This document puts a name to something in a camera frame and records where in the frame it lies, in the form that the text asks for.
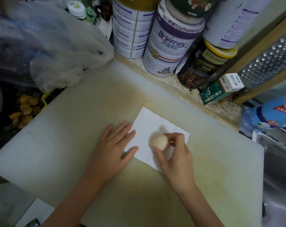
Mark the person's right hand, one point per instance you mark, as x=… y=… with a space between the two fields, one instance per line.
x=180 y=167

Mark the person's left hand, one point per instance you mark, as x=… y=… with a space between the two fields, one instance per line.
x=107 y=156

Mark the beige egg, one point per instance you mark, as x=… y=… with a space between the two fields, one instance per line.
x=158 y=141

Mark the white paper sheet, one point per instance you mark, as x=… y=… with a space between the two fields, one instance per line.
x=150 y=118

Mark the person's left forearm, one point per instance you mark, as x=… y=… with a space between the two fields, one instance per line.
x=72 y=203

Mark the white plastic cutting board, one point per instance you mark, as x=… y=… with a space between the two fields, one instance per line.
x=216 y=167

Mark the green white small carton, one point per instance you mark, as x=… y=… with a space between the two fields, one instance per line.
x=216 y=92

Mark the yellow green basket rim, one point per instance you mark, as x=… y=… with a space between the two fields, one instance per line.
x=45 y=99

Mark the white printed card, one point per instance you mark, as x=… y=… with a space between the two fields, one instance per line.
x=36 y=210

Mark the pile of yellow dried fruits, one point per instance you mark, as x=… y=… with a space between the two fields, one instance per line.
x=27 y=108

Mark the steel sink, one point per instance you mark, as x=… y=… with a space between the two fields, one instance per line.
x=280 y=174

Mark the white foil pouch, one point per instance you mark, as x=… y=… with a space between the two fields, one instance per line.
x=182 y=66

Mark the dark tin yellow lid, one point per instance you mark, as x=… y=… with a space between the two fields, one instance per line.
x=199 y=66

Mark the blue plastic bottle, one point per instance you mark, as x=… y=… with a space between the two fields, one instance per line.
x=270 y=113

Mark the white tin purple band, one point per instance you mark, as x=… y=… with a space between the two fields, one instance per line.
x=166 y=51

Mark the crumpled translucent plastic bag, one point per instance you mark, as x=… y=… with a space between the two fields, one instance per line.
x=58 y=44

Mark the white purple tin gold lid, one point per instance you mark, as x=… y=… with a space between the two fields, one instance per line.
x=228 y=23
x=131 y=33

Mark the white tape roll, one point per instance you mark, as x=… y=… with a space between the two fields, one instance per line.
x=104 y=27

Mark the small white cap bottle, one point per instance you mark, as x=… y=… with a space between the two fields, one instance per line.
x=76 y=9

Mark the green label jar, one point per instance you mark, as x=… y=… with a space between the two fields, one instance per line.
x=192 y=7

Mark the metal grater wooden frame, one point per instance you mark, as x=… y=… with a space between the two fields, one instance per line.
x=268 y=61

